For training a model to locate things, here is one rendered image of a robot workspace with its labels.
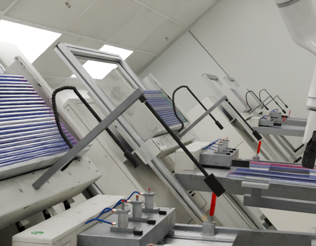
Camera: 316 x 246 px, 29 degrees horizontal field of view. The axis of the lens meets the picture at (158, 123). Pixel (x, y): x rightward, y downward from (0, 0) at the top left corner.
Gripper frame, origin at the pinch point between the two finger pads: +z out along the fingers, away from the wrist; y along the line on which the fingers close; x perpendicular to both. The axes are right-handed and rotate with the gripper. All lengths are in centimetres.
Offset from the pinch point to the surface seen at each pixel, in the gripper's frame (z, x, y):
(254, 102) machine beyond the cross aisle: -12, -50, -561
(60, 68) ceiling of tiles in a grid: -5, -250, -434
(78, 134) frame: 4, -61, 25
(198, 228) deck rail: 20.4, -24.0, 26.3
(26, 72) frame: -9, -79, 25
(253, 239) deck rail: 19.5, -9.9, 26.6
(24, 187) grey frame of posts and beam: 13, -57, 63
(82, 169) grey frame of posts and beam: 12, -56, 31
